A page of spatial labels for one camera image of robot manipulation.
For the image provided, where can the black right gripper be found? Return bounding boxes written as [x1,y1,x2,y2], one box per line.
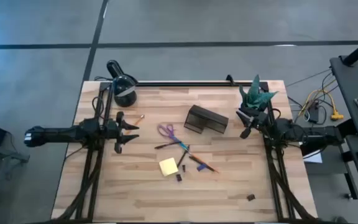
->
[236,110,272,140]

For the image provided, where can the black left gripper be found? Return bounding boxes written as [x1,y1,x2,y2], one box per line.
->
[106,111,140,154]

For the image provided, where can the orange pencil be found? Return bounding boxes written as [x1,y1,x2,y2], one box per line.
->
[126,114,145,134]
[191,153,219,174]

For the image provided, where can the purple-handled scissors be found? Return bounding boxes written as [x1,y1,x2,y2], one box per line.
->
[157,123,195,155]

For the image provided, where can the black pen with white print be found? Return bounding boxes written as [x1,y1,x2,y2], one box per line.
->
[154,141,182,150]

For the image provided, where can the black mesh desk organizer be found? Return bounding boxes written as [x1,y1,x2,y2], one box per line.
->
[183,105,229,134]

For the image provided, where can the yellow sticky note pad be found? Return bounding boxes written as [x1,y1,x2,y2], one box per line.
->
[158,157,179,177]

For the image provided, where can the plain black pen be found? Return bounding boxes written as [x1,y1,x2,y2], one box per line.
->
[188,155,216,172]
[177,144,191,168]

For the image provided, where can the green plant in white pot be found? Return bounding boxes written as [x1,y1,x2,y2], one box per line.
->
[239,74,278,114]

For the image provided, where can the black desk lamp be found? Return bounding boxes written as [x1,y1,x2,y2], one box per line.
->
[106,59,139,108]

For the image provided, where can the black power adapter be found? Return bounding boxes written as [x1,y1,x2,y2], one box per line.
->
[308,104,320,124]

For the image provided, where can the white paper sheet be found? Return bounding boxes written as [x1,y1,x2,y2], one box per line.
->
[303,151,323,164]

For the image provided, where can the grey side desk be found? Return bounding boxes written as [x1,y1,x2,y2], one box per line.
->
[329,54,358,212]

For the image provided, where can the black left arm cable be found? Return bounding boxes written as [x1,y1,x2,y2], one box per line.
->
[91,95,106,119]

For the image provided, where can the yellow cable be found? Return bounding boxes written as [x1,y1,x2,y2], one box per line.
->
[298,88,344,121]

